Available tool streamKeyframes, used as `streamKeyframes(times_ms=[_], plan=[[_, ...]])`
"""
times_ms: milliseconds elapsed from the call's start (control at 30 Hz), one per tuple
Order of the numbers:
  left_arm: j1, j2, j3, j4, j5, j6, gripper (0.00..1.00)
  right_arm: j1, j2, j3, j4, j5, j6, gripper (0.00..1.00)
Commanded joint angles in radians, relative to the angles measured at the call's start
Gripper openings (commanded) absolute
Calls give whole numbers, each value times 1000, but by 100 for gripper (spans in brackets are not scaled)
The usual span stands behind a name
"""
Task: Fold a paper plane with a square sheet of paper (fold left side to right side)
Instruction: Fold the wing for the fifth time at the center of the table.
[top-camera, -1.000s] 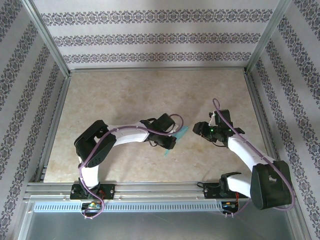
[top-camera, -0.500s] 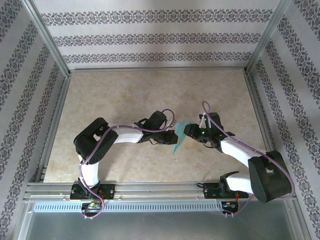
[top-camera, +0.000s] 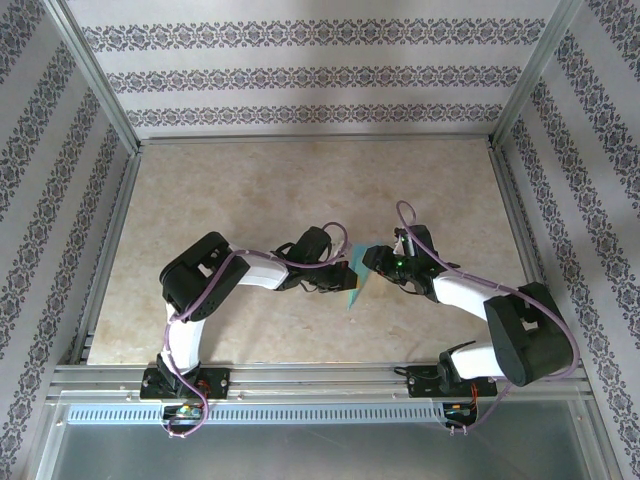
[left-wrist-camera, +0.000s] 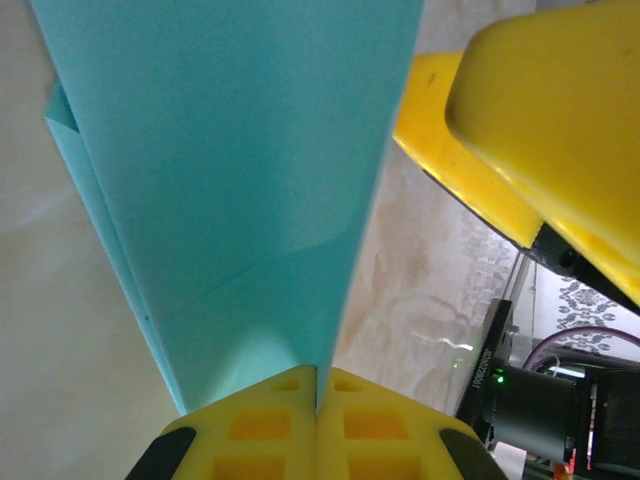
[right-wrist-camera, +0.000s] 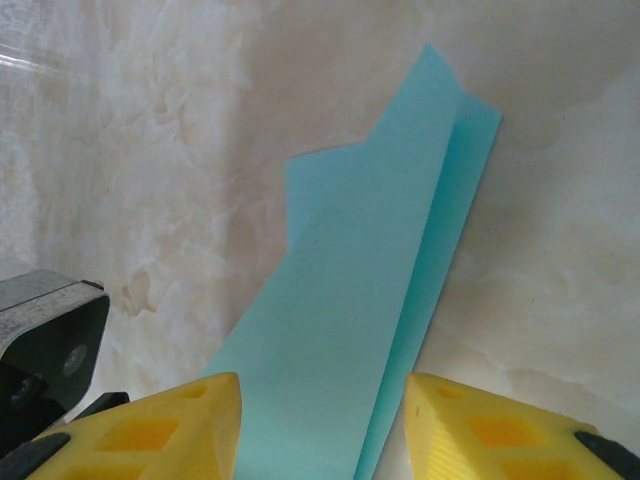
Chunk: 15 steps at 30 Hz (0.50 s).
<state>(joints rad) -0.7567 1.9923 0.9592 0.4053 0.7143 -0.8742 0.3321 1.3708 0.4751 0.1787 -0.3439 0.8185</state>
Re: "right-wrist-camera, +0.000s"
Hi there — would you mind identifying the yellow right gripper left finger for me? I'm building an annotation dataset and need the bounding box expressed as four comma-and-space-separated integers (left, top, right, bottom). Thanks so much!
0, 372, 246, 480

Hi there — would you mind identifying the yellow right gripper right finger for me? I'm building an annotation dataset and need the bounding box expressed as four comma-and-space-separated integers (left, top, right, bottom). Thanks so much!
403, 372, 640, 480

